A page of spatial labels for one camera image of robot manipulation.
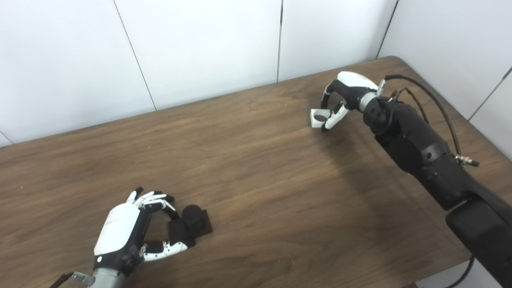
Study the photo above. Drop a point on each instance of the white square piece with hole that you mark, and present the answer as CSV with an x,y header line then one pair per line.
x,y
314,122

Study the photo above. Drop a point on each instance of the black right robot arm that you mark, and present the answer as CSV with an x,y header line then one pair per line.
x,y
424,148

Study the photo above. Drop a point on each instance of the black peg with square base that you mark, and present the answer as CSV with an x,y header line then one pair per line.
x,y
196,224

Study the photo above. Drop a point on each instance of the white and black left hand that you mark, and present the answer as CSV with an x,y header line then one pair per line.
x,y
118,230

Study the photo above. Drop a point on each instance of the white and black right hand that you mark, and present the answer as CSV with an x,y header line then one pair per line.
x,y
354,82

